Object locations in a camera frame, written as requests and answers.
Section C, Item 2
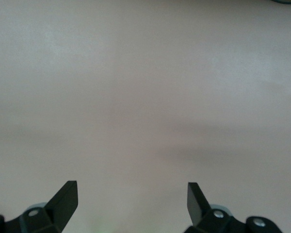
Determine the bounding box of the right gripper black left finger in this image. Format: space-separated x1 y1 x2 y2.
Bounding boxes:
0 181 78 233

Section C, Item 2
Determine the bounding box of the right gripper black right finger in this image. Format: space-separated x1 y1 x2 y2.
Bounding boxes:
184 182 284 233

